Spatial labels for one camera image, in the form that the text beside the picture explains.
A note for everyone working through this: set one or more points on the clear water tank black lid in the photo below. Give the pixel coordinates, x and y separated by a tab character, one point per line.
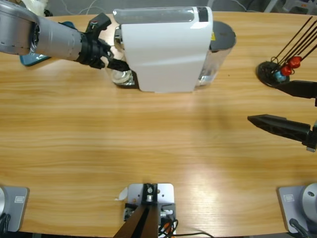
220	39

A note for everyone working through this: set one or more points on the brown cardboard box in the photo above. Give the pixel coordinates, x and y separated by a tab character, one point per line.
10	2

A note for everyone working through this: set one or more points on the blue coffee capsule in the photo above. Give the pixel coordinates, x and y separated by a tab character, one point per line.
280	76

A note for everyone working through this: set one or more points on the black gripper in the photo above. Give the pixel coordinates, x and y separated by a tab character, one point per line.
92	52
313	138

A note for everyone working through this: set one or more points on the red coffee capsule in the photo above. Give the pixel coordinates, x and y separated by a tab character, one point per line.
295	62
286	70

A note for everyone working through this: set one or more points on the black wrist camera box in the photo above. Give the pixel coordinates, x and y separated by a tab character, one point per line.
99	21

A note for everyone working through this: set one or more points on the clear drinking glass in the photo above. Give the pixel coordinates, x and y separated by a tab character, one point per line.
121	78

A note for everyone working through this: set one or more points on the dark camera post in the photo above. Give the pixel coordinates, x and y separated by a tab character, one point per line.
141	223

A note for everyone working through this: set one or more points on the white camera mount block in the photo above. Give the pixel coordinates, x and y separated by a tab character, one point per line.
164	192

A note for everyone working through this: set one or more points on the white paper tab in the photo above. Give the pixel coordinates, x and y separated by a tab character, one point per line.
122	194

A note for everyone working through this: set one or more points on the black capsule holder with rods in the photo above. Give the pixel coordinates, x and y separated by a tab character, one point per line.
267	72

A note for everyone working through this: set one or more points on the white coffee machine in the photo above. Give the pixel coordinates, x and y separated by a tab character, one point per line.
163	57

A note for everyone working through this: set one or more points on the teal plastic tray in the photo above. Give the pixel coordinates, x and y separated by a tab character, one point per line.
32	60

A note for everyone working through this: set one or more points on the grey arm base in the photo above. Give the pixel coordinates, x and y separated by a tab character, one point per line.
297	200
15	205

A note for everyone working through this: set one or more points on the white plastic bag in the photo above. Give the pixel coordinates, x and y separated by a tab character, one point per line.
38	3

